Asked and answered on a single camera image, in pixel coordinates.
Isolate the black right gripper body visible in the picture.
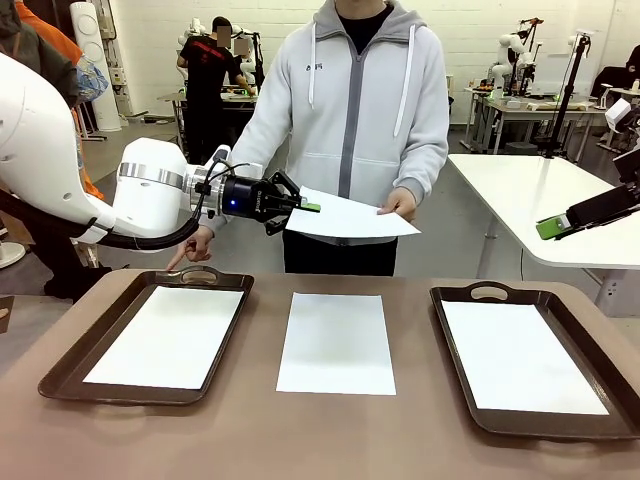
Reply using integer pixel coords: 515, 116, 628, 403
613, 147, 640, 185

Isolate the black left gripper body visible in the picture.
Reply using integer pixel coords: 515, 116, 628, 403
222, 175, 275, 221

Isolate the white round fan base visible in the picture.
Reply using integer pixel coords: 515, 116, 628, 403
0, 242, 26, 270

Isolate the white A4 paper stack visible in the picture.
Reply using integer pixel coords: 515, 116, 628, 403
275, 292, 397, 396
82, 284, 245, 391
440, 299, 610, 416

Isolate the person in grey hoodie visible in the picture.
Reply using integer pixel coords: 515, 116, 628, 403
197, 0, 450, 278

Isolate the background person blurred face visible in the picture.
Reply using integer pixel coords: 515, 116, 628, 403
229, 37, 262, 96

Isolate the white A4 paper sheet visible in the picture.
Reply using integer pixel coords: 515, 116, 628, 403
284, 185, 422, 239

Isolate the person's left hand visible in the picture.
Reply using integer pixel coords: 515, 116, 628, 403
375, 188, 419, 224

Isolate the background workbench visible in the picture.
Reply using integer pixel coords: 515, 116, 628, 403
157, 88, 261, 156
462, 87, 609, 154

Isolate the brown plastic tray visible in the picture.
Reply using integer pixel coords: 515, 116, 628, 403
429, 281, 640, 442
38, 265, 255, 407

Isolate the white table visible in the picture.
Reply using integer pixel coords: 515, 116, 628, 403
447, 153, 640, 316

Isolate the person's right hand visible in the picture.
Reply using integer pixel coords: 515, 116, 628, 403
164, 225, 214, 273

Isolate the white tower fan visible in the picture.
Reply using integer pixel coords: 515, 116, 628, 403
69, 2, 123, 132

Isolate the thick black arm hose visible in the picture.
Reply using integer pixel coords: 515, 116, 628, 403
0, 188, 204, 251

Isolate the person's left forearm grey sleeve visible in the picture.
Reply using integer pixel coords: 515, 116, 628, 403
394, 144, 450, 206

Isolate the person in black t-shirt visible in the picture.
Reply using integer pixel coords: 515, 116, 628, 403
175, 15, 256, 166

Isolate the seated person in black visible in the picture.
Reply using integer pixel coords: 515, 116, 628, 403
592, 47, 640, 101

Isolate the black tripod pole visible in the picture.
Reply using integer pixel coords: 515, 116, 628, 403
542, 29, 596, 160

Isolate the person's right forearm grey sleeve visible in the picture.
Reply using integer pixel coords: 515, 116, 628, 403
197, 134, 281, 239

